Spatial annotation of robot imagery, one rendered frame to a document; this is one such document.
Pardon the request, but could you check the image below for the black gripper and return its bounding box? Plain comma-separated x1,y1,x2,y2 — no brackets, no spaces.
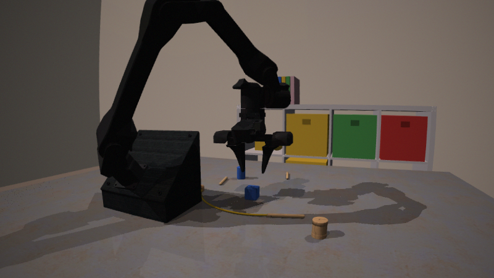
213,108,293,174

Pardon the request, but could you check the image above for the blue cylinder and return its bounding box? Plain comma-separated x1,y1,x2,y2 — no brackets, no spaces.
237,166,245,180

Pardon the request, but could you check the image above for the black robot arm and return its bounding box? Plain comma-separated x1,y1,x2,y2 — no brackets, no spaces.
96,0,291,190

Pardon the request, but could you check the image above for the blue square block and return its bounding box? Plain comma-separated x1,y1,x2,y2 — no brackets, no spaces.
245,185,259,200

